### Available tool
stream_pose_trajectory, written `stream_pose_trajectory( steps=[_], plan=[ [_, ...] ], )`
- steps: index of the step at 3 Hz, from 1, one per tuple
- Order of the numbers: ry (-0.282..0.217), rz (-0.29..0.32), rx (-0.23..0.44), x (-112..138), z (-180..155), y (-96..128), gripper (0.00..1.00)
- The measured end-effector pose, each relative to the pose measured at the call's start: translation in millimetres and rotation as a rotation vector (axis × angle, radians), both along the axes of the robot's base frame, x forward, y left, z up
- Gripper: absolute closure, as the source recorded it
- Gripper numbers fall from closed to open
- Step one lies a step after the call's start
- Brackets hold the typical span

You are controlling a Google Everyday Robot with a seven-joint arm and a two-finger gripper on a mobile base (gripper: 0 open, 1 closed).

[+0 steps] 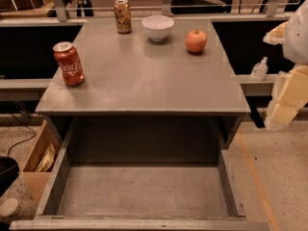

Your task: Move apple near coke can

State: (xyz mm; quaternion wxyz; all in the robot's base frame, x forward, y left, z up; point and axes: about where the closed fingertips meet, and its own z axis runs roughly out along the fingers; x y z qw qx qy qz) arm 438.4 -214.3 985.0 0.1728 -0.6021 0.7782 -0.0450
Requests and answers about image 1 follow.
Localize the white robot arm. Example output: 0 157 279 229
263 0 308 131

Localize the yellow snack bag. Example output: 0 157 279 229
36 143 56 172

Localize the brown patterned drink can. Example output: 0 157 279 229
114 0 132 34

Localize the wooden box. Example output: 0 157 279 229
21 121 61 207

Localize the white lidded jar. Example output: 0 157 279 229
0 198 21 223

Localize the white ceramic bowl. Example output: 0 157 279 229
141 15 174 42

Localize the black cable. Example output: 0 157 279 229
6 113 37 159

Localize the red coke can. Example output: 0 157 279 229
53 41 85 87

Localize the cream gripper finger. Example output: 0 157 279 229
265 64 308 131
263 22 287 45

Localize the clear plastic bottle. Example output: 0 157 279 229
250 57 268 82

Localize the red apple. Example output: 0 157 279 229
186 30 207 53

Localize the black round bin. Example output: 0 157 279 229
0 156 19 196

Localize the grey open drawer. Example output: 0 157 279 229
11 115 270 231

